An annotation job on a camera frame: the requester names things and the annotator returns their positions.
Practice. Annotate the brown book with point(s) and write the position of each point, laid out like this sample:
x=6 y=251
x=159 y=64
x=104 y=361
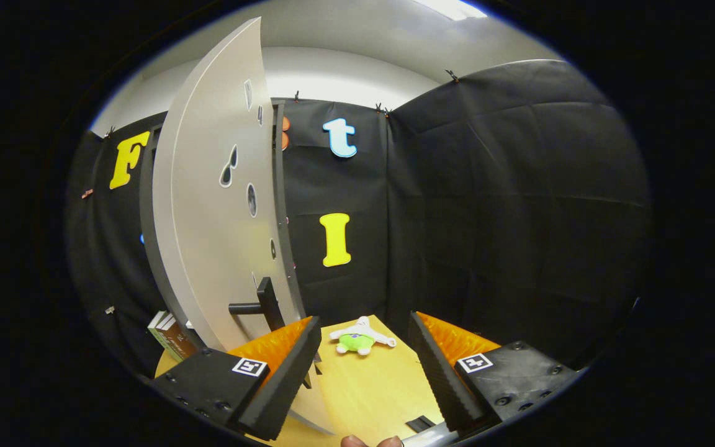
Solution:
x=179 y=340

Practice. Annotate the long ceiling light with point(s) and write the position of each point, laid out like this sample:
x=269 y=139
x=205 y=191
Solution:
x=450 y=9

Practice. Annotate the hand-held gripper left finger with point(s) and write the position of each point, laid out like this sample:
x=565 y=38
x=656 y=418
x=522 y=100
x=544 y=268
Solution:
x=286 y=379

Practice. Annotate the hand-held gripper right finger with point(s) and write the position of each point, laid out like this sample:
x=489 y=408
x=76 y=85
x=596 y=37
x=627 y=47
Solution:
x=441 y=375

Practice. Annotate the green plush toy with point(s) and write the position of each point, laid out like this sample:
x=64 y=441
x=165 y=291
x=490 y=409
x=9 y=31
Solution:
x=356 y=341

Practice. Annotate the black backdrop cloth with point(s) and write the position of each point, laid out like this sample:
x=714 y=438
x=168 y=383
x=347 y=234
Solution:
x=519 y=217

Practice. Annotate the grey cabinet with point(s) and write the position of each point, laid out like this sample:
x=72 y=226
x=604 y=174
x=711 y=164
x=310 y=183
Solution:
x=146 y=211

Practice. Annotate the small black block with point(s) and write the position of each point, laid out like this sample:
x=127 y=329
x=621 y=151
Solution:
x=419 y=423

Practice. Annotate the beige cabinet door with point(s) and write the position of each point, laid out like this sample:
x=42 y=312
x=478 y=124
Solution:
x=208 y=217

